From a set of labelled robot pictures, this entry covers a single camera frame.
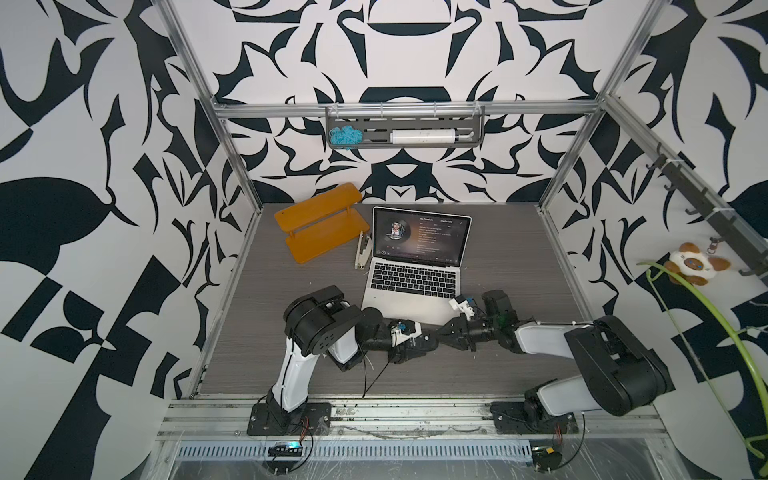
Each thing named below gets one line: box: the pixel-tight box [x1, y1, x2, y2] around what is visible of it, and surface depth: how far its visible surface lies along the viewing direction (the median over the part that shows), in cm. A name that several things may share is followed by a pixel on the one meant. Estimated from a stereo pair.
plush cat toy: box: [664, 242, 731, 286], surface depth 61 cm
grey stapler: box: [354, 231, 372, 270], surface depth 106 cm
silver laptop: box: [362, 206, 473, 326], surface depth 98 cm
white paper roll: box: [390, 129, 456, 144], surface depth 92 cm
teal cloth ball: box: [329, 125, 364, 150], surface depth 93 cm
